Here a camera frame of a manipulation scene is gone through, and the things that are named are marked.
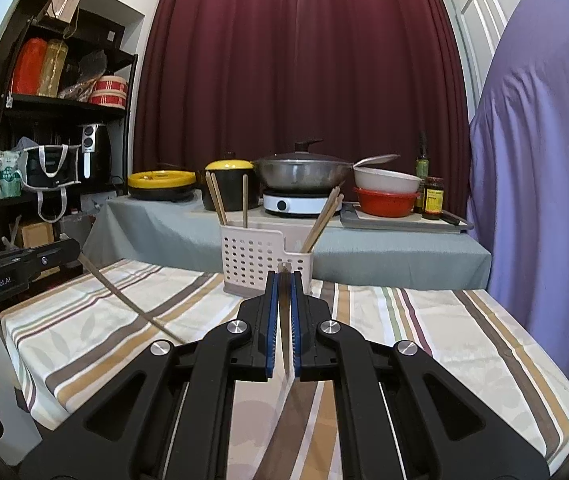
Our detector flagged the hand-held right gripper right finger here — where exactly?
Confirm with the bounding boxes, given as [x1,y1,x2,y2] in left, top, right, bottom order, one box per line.
[289,271,550,480]

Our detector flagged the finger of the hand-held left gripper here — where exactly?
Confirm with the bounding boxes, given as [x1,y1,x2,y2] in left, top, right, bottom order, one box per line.
[0,238,81,281]

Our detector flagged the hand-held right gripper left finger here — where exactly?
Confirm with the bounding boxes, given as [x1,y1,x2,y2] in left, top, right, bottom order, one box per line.
[18,270,280,480]

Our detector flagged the white perforated utensil holder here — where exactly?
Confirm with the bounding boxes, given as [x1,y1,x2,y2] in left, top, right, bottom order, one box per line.
[220,224,313,297]

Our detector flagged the cardboard box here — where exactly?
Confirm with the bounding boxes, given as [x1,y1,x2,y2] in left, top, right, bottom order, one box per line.
[17,220,56,252]

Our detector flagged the green packet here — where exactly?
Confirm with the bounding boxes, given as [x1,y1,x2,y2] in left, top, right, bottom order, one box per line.
[0,150,24,199]

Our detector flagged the black air fryer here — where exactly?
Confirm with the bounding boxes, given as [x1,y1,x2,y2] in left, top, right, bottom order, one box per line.
[77,123,113,184]

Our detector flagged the grey tablecloth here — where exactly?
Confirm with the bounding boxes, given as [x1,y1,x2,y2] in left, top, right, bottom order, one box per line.
[83,192,493,291]

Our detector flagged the white induction cooker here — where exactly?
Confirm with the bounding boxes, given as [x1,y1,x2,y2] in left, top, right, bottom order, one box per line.
[263,187,342,218]

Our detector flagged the flat black pan yellow lid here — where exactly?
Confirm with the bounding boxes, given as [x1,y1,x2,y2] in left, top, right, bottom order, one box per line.
[128,170,199,203]

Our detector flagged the grey cutting board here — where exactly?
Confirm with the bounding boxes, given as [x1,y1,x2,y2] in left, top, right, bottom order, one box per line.
[340,202,471,235]

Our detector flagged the striped tablecloth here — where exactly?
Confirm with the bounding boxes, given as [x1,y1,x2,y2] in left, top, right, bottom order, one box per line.
[0,259,569,480]

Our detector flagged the black shelf unit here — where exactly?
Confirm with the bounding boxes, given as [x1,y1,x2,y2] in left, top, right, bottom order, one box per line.
[0,0,139,281]

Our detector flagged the black pot yellow lid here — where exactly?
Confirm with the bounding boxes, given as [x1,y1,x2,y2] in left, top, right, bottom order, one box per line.
[202,151,256,212]

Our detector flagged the red colander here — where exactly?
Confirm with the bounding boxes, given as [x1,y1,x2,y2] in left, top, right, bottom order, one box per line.
[354,186,423,219]

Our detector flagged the steel wok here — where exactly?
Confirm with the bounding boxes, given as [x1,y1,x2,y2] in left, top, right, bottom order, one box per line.
[254,160,355,192]

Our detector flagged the glass wok lid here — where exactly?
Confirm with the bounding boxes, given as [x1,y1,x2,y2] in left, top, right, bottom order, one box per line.
[257,139,355,168]

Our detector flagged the red striped round tin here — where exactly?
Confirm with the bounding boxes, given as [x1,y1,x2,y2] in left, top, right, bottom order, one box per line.
[88,75,129,110]

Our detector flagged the white bowl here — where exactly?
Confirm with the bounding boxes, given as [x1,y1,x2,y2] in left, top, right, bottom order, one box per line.
[353,166,423,194]

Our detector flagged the steel ladle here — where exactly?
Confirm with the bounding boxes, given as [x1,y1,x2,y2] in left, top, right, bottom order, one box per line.
[353,154,401,169]

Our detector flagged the clear plastic bag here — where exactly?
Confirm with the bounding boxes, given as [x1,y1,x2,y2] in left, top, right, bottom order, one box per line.
[58,50,110,101]

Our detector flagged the sauce jar yellow label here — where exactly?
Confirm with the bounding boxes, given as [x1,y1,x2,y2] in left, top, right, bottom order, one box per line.
[423,176,444,221]

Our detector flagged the red package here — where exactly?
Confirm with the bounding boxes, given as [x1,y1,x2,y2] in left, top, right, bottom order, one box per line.
[12,37,48,96]

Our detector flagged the green sauce bottle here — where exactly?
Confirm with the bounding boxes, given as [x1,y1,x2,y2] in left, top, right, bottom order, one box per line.
[414,132,430,213]

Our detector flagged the brown paper bag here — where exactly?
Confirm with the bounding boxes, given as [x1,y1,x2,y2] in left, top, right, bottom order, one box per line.
[39,0,81,37]

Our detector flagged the maroon curtain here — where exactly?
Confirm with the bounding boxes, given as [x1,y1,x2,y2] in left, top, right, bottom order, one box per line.
[134,0,473,211]

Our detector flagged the purple cloth cover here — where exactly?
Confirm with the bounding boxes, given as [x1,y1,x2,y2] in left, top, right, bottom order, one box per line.
[467,0,569,352]

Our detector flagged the white door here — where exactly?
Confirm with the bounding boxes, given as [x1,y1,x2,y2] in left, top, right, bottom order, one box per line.
[434,0,545,126]

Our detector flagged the black bag white handles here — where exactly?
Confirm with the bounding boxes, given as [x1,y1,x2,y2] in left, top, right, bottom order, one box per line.
[18,144,83,224]

